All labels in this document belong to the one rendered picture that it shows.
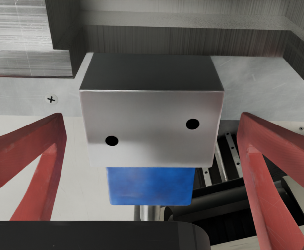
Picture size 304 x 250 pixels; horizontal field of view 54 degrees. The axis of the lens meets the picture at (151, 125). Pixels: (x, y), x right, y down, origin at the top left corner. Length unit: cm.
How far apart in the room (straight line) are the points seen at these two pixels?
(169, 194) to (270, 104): 8
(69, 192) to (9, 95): 129
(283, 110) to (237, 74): 4
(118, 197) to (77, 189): 128
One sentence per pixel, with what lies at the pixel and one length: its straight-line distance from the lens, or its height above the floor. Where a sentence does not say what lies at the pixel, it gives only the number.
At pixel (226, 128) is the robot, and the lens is 86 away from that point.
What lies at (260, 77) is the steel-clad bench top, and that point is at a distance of 17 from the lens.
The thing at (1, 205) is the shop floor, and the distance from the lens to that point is 163.
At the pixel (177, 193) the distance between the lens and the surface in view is 15.
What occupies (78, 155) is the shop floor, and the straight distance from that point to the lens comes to 129.
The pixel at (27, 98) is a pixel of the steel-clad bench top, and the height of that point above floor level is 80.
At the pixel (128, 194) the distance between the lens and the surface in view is 15.
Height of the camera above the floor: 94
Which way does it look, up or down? 55 degrees down
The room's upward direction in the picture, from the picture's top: 180 degrees clockwise
